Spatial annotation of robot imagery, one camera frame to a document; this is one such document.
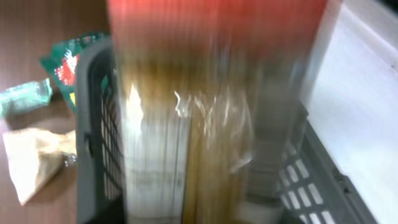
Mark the orange biscuit package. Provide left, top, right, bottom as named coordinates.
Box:
left=107, top=0, right=328, bottom=223

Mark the green Nescafe coffee bag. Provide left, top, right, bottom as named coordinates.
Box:
left=40, top=32, right=109, bottom=112

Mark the grey plastic basket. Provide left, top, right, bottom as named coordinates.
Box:
left=76, top=38, right=375, bottom=223

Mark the small teal snack packet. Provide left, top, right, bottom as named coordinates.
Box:
left=1, top=78, right=53, bottom=118

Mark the beige paper pouch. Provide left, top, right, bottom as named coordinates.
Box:
left=2, top=128, right=77, bottom=205

